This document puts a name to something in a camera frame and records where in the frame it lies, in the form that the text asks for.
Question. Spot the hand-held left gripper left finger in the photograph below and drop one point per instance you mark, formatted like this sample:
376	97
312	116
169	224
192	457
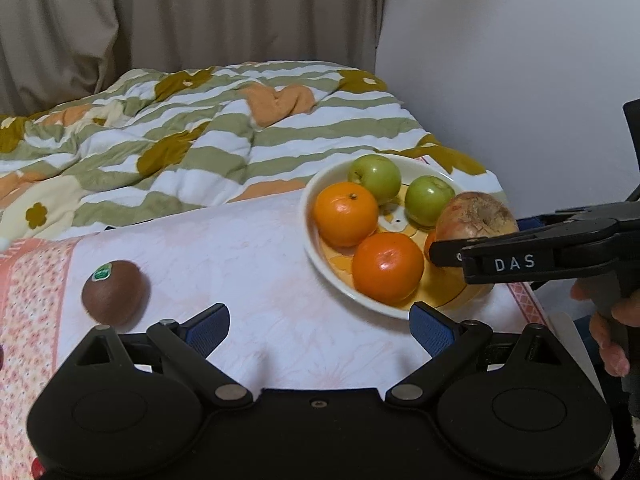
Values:
210	332

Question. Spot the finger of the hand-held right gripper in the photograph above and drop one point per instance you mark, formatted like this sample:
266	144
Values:
450	252
532	224

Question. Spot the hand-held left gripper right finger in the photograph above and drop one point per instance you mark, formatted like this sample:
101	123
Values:
432	332

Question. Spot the small tangerine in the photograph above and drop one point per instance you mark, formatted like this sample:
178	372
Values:
430	246

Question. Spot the green apple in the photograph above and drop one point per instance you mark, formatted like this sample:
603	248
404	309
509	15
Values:
375	177
429	200

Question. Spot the large orange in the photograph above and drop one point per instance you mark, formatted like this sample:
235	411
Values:
346	214
387	267

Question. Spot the brown kiwi with green sticker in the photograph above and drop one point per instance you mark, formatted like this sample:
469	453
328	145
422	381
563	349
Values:
116	292

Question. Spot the cream plate with cartoon print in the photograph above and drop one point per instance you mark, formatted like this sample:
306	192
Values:
330	265

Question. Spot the person's right hand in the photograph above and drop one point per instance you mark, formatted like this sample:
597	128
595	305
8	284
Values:
612	340

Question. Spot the pink floral tablecloth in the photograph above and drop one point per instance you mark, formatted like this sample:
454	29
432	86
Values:
250	260

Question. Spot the green striped floral blanket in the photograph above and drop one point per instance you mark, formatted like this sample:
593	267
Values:
175	130

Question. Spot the beige curtain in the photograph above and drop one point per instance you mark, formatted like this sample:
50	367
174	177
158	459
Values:
175	20

